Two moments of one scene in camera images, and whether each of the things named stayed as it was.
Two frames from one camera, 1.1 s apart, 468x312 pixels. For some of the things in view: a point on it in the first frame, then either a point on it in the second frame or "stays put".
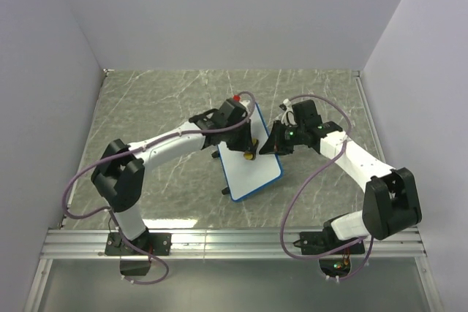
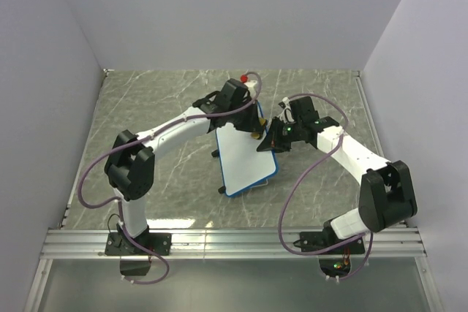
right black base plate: [327, 242] stays put
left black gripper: [246, 145] → [254, 125]
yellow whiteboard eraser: [251, 156] → [256, 135]
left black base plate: [153, 244] stays put
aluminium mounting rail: [225, 245] stays put
